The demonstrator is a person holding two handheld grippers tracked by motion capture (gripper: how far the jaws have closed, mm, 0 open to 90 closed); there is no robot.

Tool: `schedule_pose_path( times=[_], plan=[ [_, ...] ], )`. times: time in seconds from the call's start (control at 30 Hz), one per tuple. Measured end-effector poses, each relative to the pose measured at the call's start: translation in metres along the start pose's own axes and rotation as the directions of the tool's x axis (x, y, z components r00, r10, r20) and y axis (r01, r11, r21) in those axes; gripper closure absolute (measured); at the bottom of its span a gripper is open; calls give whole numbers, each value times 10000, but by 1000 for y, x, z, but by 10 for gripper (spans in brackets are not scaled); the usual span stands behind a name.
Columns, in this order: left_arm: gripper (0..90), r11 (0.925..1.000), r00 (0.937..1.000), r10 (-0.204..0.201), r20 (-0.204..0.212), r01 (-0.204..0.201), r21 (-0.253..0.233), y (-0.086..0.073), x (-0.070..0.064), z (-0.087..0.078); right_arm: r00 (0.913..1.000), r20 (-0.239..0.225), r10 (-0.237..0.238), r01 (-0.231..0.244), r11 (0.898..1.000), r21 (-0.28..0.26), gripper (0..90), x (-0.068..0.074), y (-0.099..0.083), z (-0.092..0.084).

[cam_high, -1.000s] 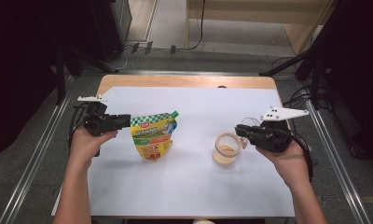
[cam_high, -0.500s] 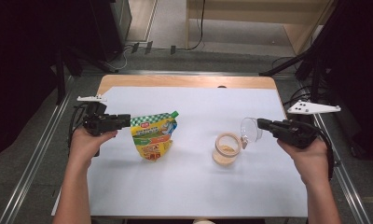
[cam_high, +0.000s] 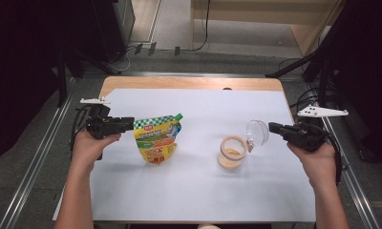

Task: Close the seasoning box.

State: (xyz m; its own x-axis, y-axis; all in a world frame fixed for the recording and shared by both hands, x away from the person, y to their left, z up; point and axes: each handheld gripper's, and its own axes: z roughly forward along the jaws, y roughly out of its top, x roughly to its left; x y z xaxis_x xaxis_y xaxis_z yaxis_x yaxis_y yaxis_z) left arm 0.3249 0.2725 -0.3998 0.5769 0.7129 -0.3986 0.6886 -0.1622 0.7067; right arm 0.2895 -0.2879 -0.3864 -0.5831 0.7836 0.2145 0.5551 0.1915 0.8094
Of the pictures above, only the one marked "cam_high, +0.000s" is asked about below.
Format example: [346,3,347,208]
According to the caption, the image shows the black cabinet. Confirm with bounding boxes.
[91,0,137,64]

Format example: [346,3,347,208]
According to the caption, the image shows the person's left hand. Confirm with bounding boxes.
[70,129,122,166]

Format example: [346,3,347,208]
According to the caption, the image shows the white floor cable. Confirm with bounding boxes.
[111,47,132,73]

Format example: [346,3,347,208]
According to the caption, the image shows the black metal stand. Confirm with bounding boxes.
[265,0,382,111]
[55,43,120,108]

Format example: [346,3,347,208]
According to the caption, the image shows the black floor cables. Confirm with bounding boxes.
[277,56,328,114]

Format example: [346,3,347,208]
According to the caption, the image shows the yellow seasoning pouch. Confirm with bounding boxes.
[133,113,184,166]

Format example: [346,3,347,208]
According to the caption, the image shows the white cloth mat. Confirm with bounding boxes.
[52,88,317,223]

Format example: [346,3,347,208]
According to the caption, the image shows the hanging black cable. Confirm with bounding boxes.
[192,0,212,52]

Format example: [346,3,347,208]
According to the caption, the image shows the person's right hand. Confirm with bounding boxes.
[286,142,337,189]

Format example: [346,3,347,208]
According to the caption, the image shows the wooden table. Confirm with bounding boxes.
[96,75,321,224]

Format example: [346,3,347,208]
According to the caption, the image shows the right hand-held gripper cable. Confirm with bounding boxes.
[307,121,344,186]

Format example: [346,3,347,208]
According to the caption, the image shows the light wooden cabinet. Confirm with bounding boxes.
[190,0,344,57]

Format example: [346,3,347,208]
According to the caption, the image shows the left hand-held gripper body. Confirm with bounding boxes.
[79,97,123,140]

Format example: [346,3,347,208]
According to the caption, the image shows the metal floor rail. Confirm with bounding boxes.
[83,71,308,79]
[0,92,76,229]
[306,81,382,229]

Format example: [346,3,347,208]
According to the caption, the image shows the dark curtain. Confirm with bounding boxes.
[333,0,382,168]
[0,0,95,165]

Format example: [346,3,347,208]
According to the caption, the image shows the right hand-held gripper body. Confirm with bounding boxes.
[282,104,350,153]

